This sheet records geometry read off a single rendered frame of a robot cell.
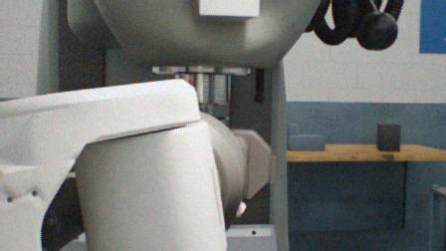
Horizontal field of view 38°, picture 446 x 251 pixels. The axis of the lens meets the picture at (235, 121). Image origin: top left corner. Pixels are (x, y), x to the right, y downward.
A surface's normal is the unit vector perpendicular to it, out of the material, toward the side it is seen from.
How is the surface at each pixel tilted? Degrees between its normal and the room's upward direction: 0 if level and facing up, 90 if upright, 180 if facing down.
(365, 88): 90
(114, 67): 90
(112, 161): 91
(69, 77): 90
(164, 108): 82
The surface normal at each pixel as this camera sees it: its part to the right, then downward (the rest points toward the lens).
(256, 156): -0.07, 0.04
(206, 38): 0.16, 0.41
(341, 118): 0.18, 0.05
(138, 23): -0.44, 0.46
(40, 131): 0.72, -0.10
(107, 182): -0.35, 0.08
